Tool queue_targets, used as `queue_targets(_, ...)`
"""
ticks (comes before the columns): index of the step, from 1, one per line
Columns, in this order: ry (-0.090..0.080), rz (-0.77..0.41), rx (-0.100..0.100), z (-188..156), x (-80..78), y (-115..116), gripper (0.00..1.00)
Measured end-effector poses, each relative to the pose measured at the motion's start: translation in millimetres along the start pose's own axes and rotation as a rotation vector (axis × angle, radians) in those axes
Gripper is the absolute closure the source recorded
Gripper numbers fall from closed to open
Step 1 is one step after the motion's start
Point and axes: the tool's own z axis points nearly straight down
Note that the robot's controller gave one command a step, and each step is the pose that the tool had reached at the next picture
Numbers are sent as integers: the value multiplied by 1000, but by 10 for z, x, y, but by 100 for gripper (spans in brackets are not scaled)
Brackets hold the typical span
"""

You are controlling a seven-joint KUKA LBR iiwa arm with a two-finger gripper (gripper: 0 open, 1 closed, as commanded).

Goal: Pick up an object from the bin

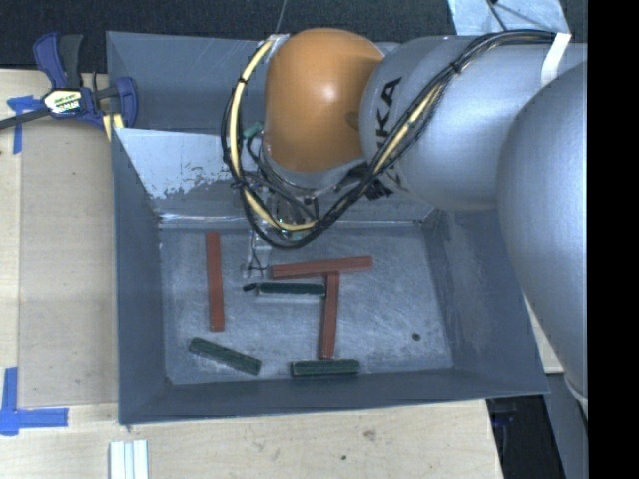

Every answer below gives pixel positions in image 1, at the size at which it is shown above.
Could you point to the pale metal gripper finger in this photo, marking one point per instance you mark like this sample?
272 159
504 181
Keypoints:
253 252

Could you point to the red-brown flat block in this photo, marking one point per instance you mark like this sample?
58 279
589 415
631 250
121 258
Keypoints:
329 317
215 282
319 267

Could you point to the dark green flat block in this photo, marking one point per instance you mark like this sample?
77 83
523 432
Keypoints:
324 368
224 356
289 289

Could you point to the grey metal bin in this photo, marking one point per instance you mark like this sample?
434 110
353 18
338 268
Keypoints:
299 317

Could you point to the pale wood flat board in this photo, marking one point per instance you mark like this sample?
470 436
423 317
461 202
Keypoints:
65 267

